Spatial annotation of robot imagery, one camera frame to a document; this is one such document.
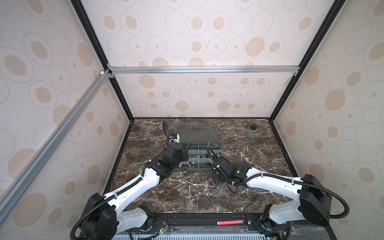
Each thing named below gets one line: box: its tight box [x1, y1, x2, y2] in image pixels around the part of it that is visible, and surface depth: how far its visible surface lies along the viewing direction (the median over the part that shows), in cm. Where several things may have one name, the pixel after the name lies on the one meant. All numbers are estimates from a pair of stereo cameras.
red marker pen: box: [216, 220, 244, 226], surface depth 75 cm
